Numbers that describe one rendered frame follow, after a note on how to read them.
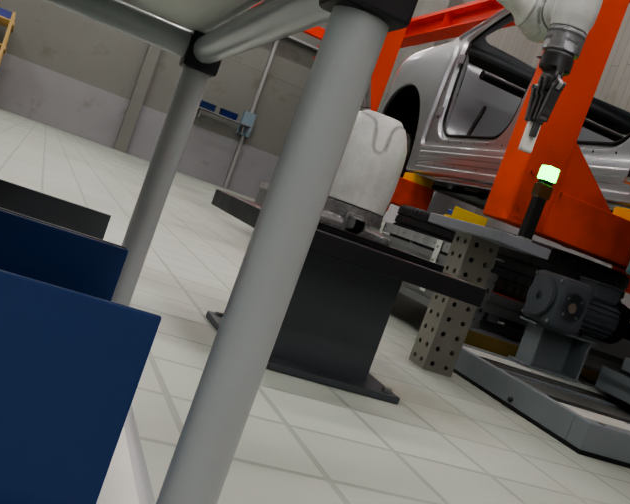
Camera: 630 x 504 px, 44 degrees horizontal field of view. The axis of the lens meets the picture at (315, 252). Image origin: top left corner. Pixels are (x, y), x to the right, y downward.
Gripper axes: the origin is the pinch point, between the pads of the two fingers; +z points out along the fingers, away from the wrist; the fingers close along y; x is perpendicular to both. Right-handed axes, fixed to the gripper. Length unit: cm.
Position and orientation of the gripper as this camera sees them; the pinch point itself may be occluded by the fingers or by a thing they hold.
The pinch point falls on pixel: (529, 137)
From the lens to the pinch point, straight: 194.1
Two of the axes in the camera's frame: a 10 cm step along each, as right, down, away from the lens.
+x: 9.3, 3.2, 2.1
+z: -3.3, 9.4, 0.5
